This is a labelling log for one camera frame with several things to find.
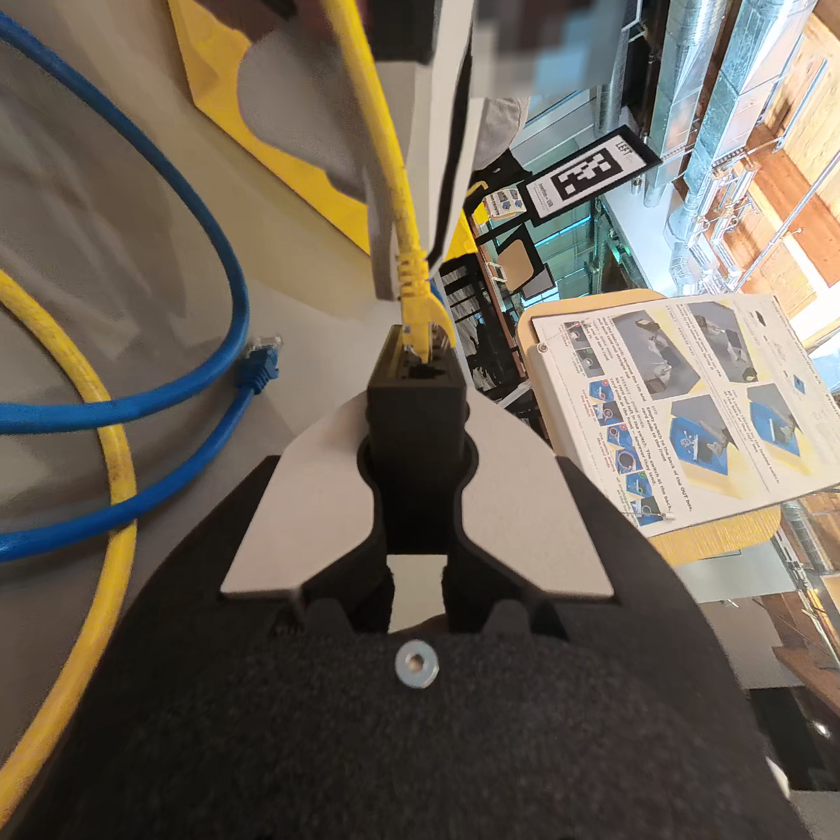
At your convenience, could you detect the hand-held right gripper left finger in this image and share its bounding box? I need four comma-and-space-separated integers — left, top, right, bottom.
220, 394, 395, 633

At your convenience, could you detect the black-framed tag sign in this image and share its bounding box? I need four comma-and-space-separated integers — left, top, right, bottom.
518, 125, 662, 227

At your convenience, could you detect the small printed instruction sheet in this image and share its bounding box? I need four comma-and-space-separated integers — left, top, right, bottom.
484, 187, 529, 221

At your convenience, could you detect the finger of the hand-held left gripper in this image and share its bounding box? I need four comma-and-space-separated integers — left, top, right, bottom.
406, 0, 479, 280
238, 29, 404, 303

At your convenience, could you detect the black network switch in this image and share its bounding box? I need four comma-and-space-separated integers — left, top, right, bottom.
366, 325, 470, 555

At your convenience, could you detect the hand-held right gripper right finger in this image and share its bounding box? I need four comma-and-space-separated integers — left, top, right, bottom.
441, 387, 616, 633

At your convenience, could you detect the yellow ethernet cable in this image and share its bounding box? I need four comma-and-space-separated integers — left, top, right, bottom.
0, 0, 457, 805

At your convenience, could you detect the silver ventilation duct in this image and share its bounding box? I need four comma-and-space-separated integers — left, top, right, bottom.
686, 0, 821, 217
646, 0, 726, 207

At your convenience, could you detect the yellow plastic bin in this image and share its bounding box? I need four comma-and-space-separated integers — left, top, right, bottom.
167, 0, 480, 258

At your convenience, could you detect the blue ethernet cable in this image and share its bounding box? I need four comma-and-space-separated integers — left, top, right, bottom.
0, 13, 450, 564

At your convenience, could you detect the black-framed wooden chair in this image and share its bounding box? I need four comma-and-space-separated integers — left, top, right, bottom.
495, 226, 555, 296

